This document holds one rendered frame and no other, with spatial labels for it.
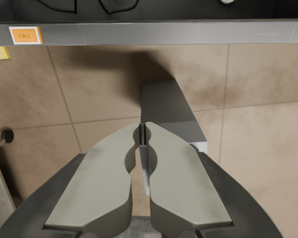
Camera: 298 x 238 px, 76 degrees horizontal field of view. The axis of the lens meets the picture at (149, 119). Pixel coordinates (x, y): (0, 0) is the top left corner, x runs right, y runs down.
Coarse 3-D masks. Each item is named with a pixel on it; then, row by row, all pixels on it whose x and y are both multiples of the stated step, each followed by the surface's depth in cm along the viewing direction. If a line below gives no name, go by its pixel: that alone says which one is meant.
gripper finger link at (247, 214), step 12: (204, 156) 9; (216, 168) 9; (216, 180) 8; (228, 180) 8; (228, 192) 7; (240, 192) 7; (228, 204) 7; (240, 204) 7; (252, 204) 7; (240, 216) 7; (252, 216) 7; (264, 216) 7; (204, 228) 6; (216, 228) 6; (228, 228) 6; (240, 228) 6; (252, 228) 6; (264, 228) 6; (276, 228) 6
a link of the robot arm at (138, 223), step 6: (132, 216) 49; (138, 216) 49; (144, 216) 49; (132, 222) 46; (138, 222) 46; (144, 222) 47; (150, 222) 47; (132, 228) 45; (138, 228) 45; (144, 228) 45; (150, 228) 45; (120, 234) 44; (126, 234) 44; (132, 234) 44; (138, 234) 44; (144, 234) 44; (150, 234) 44; (156, 234) 44
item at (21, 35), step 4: (12, 32) 35; (16, 32) 35; (20, 32) 35; (24, 32) 35; (28, 32) 35; (32, 32) 35; (40, 32) 36; (16, 36) 35; (20, 36) 35; (24, 36) 35; (28, 36) 35; (32, 36) 35; (36, 36) 35; (40, 36) 36; (16, 40) 36; (20, 40) 36; (24, 40) 36; (28, 40) 36; (32, 40) 36; (36, 40) 36
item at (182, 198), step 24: (144, 144) 13; (168, 144) 10; (168, 168) 9; (192, 168) 9; (168, 192) 7; (192, 192) 7; (216, 192) 7; (168, 216) 7; (192, 216) 7; (216, 216) 7
